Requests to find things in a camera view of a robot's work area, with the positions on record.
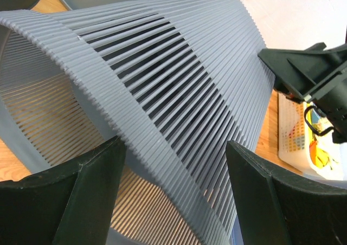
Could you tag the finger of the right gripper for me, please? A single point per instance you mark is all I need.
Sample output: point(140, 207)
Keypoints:
point(306, 75)

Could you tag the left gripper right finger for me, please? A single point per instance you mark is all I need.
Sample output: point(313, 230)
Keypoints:
point(277, 206)

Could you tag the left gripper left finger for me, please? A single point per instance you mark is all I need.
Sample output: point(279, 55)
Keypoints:
point(71, 203)

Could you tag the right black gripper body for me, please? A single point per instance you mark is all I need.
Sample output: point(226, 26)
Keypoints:
point(331, 101)

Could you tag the grey mesh square bin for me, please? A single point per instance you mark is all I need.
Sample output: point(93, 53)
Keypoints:
point(174, 79)

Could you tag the white plastic basket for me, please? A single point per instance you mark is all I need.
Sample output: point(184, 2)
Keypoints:
point(294, 142)

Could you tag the patterned crumpled cloths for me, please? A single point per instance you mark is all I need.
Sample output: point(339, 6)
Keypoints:
point(325, 155)

